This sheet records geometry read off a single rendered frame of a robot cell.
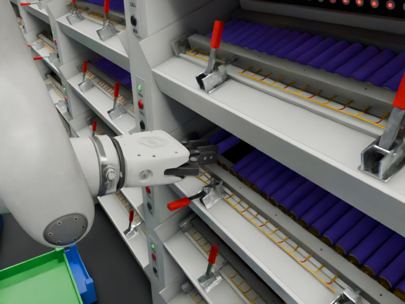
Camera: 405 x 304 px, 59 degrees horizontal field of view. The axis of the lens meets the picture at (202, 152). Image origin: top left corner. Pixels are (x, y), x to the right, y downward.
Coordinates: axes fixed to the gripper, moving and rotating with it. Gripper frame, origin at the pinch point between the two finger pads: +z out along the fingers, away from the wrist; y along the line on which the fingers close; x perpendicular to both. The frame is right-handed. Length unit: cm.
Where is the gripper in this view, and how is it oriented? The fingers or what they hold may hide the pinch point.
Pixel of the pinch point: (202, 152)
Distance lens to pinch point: 59.5
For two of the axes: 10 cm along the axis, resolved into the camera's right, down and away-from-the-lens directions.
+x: -1.3, 9.1, 3.9
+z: 8.3, -1.1, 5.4
